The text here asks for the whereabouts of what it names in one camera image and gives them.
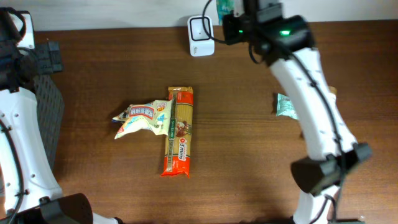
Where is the small teal tissue pack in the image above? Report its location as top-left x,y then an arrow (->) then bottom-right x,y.
216,0 -> 234,26

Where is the teal wet wipes pack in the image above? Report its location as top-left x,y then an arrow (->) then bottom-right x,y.
276,93 -> 299,120

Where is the white tube with cork cap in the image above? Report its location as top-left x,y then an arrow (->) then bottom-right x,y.
329,86 -> 337,104

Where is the cream snack bag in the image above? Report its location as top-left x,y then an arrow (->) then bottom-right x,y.
112,100 -> 173,139

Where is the orange spaghetti packet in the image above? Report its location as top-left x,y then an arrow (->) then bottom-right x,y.
162,86 -> 193,176

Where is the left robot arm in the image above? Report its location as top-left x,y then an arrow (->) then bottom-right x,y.
1,7 -> 122,223

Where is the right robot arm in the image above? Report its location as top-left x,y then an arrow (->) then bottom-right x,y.
223,0 -> 372,223

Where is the white barcode scanner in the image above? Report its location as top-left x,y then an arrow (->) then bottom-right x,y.
187,15 -> 215,57

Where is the grey plastic basket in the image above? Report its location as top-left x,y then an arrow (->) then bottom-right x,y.
34,75 -> 65,170

